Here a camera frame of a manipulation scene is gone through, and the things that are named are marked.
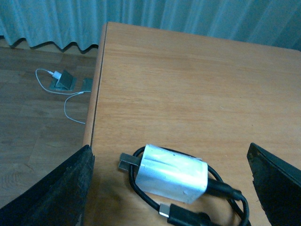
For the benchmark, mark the white charger adapter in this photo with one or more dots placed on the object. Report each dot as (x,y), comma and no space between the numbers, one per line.
(167,173)

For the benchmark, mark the light teal curtain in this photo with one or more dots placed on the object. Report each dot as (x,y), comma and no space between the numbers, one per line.
(268,22)

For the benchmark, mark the white floor charger plug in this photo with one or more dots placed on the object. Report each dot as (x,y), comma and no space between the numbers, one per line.
(57,75)

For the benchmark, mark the closed metal floor socket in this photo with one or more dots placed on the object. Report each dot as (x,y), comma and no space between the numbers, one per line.
(87,85)

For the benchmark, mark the open metal floor socket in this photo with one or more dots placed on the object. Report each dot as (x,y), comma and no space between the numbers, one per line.
(66,83)

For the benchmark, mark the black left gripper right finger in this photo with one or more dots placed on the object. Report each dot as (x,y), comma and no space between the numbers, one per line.
(277,185)

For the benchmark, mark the light wooden nightstand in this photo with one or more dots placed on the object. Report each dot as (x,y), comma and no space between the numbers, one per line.
(204,96)

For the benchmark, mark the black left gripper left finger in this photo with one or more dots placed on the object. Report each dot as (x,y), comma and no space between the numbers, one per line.
(56,200)

